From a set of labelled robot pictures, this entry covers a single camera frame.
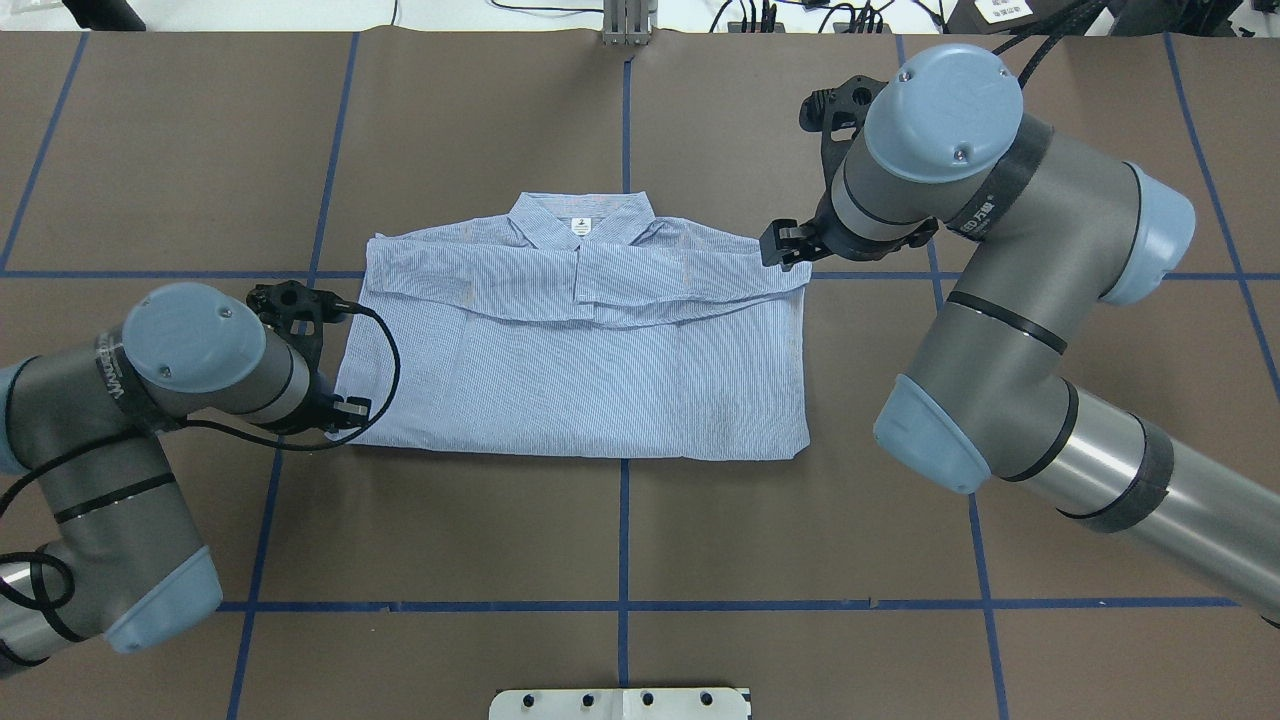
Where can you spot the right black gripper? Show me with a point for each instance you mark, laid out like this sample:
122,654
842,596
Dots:
822,232

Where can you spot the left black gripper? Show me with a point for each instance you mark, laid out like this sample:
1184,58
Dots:
318,407

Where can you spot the light blue striped shirt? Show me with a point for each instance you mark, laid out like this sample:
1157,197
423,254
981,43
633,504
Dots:
580,326

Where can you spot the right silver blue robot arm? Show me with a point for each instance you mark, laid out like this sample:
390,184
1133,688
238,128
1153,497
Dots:
1058,228

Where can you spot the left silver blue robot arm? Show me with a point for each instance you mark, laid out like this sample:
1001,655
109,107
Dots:
84,425

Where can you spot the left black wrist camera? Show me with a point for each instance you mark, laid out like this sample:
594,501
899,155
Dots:
296,313

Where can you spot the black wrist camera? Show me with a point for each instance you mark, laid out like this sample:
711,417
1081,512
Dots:
837,115
296,313

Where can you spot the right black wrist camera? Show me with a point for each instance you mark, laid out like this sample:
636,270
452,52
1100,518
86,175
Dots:
837,115

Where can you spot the silver aluminium frame post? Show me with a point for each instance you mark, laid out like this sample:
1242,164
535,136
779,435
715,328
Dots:
628,22

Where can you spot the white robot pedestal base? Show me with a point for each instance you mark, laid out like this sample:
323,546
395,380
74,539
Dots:
623,703

